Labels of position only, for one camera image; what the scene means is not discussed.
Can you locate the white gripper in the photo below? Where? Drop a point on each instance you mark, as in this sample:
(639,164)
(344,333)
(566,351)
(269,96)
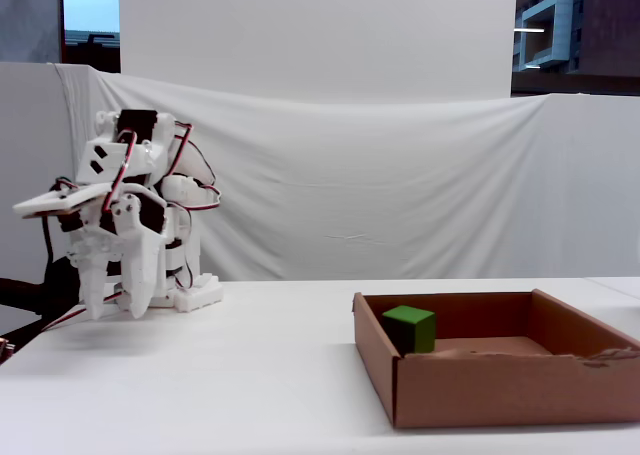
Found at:
(131,235)

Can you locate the green cube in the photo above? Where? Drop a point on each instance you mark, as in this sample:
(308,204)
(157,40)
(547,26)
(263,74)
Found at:
(420,330)

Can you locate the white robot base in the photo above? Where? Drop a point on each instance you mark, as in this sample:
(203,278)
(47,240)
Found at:
(200,292)

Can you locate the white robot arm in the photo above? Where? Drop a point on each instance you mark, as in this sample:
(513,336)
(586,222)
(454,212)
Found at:
(185,190)

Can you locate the brown cardboard box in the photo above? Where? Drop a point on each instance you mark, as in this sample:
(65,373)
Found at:
(500,390)

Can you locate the white cloth backdrop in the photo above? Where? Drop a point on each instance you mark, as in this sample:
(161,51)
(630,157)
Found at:
(350,175)

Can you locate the window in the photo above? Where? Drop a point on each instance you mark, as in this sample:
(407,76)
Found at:
(575,35)
(90,5)

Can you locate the white panel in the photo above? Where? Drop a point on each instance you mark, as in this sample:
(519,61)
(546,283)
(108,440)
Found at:
(300,25)

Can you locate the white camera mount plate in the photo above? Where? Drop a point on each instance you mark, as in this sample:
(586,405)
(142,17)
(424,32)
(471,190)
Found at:
(60,200)

